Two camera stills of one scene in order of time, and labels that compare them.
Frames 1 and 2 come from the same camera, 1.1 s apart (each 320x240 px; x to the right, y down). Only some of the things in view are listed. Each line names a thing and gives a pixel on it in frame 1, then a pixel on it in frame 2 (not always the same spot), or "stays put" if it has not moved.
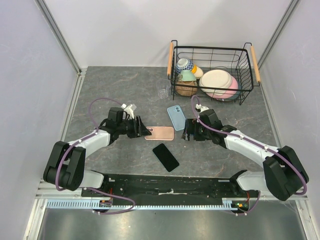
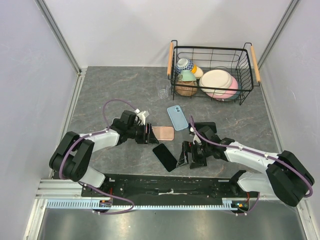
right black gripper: x=192 y=124 → x=196 y=162
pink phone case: x=160 y=133 stays put
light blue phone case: x=177 y=117 stays put
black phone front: x=165 y=157 stays put
